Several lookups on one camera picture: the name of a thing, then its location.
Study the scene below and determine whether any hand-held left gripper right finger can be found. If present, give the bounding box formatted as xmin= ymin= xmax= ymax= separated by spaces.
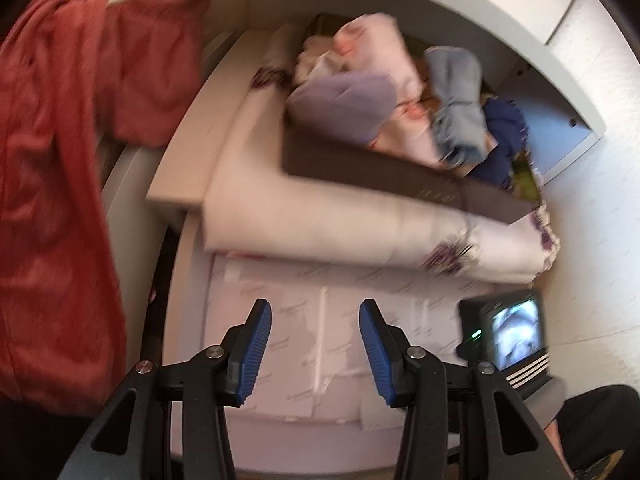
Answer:
xmin=358 ymin=298 xmax=576 ymax=480

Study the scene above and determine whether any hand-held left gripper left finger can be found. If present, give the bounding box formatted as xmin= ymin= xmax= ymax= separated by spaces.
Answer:
xmin=57 ymin=298 xmax=273 ymax=480

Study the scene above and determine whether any brown box with gold lining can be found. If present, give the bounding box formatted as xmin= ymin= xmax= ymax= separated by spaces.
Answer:
xmin=280 ymin=12 xmax=546 ymax=226

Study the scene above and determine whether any navy lace underwear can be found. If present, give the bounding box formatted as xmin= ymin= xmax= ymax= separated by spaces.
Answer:
xmin=470 ymin=99 xmax=531 ymax=188

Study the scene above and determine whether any light blue-grey cloth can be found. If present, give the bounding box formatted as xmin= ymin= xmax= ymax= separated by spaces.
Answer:
xmin=425 ymin=46 xmax=488 ymax=163

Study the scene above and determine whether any pink strawberry print cloth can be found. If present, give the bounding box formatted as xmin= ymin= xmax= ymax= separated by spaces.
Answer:
xmin=292 ymin=14 xmax=441 ymax=166

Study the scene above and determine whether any white wardrobe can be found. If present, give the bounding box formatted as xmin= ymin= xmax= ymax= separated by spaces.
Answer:
xmin=95 ymin=0 xmax=640 ymax=480

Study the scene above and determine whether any person's right forearm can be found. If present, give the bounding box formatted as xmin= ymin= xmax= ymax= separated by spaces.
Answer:
xmin=547 ymin=385 xmax=640 ymax=480

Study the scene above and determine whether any stack of printed paper sheets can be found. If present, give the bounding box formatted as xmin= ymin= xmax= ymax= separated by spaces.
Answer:
xmin=202 ymin=255 xmax=496 ymax=431

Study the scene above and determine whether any white floral quilt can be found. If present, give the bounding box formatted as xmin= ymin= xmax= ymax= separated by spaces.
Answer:
xmin=202 ymin=25 xmax=563 ymax=286

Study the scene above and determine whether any pale grey rolled cloth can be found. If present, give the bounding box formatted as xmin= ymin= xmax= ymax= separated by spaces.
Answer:
xmin=287 ymin=74 xmax=398 ymax=146

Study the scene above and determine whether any red hanging garment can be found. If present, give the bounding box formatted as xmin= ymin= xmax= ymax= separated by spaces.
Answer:
xmin=0 ymin=0 xmax=213 ymax=406

